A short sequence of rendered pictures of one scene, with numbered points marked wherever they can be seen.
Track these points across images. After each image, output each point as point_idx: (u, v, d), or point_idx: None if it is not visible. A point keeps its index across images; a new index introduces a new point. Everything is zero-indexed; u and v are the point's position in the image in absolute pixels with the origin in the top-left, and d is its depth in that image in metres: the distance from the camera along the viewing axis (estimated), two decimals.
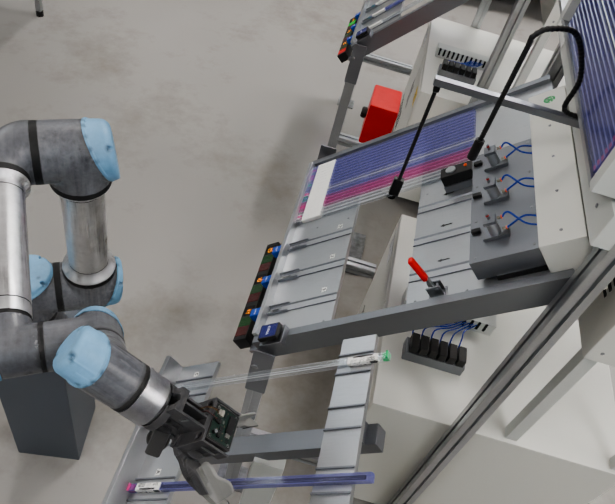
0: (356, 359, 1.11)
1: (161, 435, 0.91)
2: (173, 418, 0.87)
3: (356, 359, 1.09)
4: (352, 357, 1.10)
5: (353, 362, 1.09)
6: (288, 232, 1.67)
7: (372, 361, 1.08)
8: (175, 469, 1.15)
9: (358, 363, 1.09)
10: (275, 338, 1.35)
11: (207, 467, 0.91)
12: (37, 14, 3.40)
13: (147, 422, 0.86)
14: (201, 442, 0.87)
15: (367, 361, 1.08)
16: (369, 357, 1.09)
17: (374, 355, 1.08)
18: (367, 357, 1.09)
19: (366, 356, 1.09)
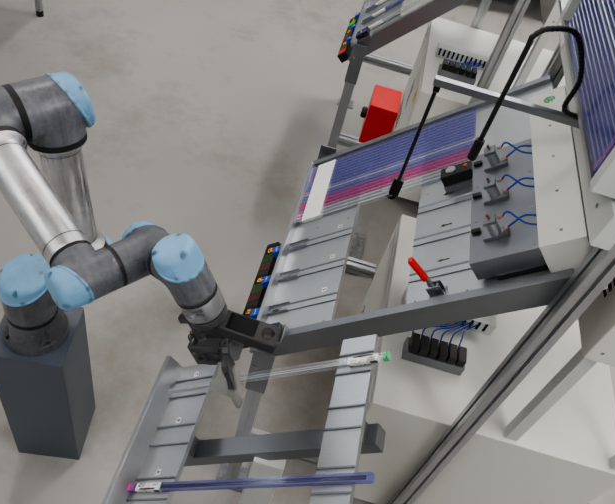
0: (356, 359, 1.11)
1: (229, 313, 1.12)
2: None
3: (356, 359, 1.09)
4: (352, 357, 1.10)
5: (353, 362, 1.09)
6: (288, 232, 1.67)
7: (372, 361, 1.08)
8: (175, 469, 1.15)
9: (358, 363, 1.09)
10: None
11: None
12: (37, 14, 3.40)
13: None
14: None
15: (367, 361, 1.08)
16: (369, 357, 1.09)
17: (374, 355, 1.08)
18: (367, 357, 1.09)
19: (366, 356, 1.09)
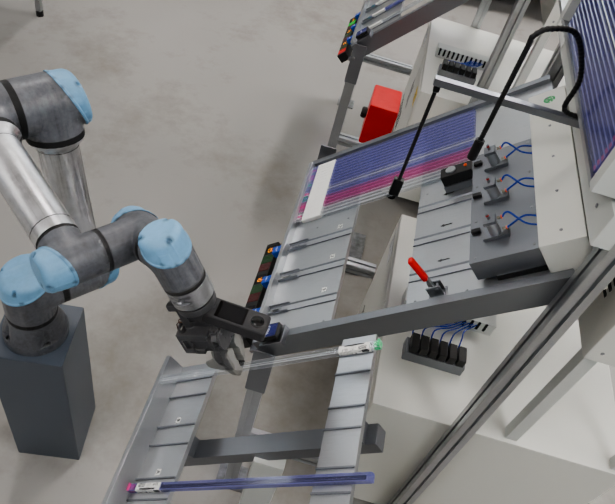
0: (348, 348, 1.09)
1: (218, 301, 1.10)
2: None
3: (347, 348, 1.08)
4: (343, 346, 1.08)
5: (344, 351, 1.07)
6: (288, 232, 1.67)
7: (363, 350, 1.06)
8: (175, 469, 1.15)
9: (349, 352, 1.07)
10: (275, 338, 1.35)
11: None
12: (37, 14, 3.40)
13: None
14: None
15: (358, 350, 1.06)
16: (361, 345, 1.08)
17: (365, 344, 1.06)
18: (358, 345, 1.07)
19: (357, 345, 1.07)
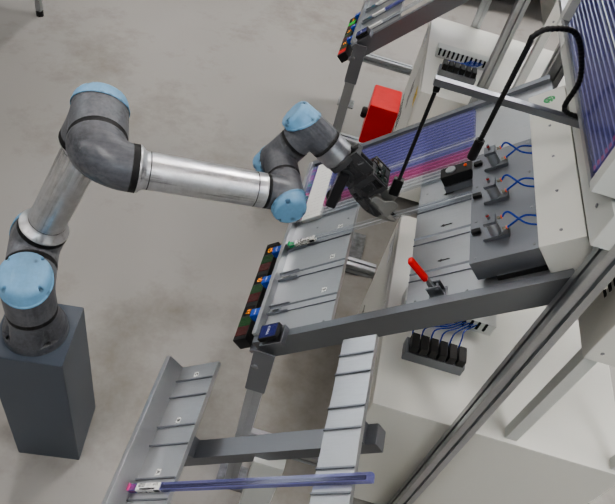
0: (311, 242, 1.61)
1: (342, 180, 1.42)
2: (353, 162, 1.38)
3: (308, 238, 1.61)
4: (310, 238, 1.60)
5: (310, 236, 1.61)
6: (288, 232, 1.67)
7: (299, 240, 1.63)
8: (175, 469, 1.15)
9: (308, 237, 1.62)
10: (275, 338, 1.35)
11: (376, 199, 1.43)
12: (37, 14, 3.40)
13: (339, 162, 1.37)
14: (372, 176, 1.38)
15: (302, 239, 1.62)
16: (302, 244, 1.62)
17: (297, 241, 1.62)
18: (301, 240, 1.62)
19: (301, 240, 1.62)
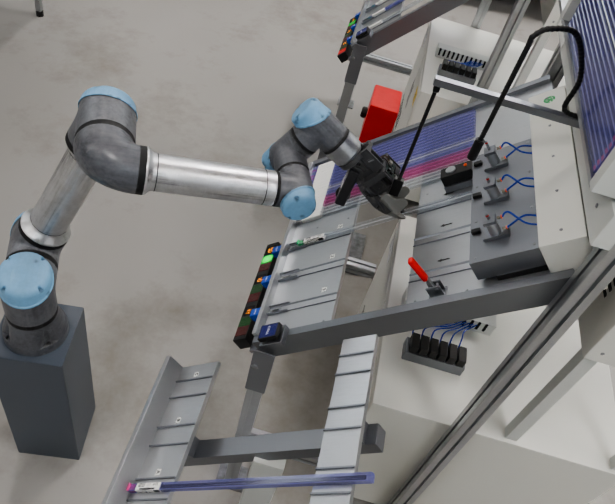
0: (320, 240, 1.60)
1: (352, 177, 1.40)
2: (363, 159, 1.37)
3: (317, 236, 1.60)
4: (319, 237, 1.59)
5: (319, 234, 1.60)
6: (288, 232, 1.67)
7: (308, 238, 1.62)
8: (175, 469, 1.15)
9: (317, 236, 1.61)
10: (275, 338, 1.35)
11: (386, 196, 1.42)
12: (37, 14, 3.40)
13: (349, 159, 1.36)
14: (382, 173, 1.37)
15: (311, 237, 1.61)
16: (311, 242, 1.61)
17: (306, 240, 1.61)
18: (310, 238, 1.61)
19: (310, 239, 1.61)
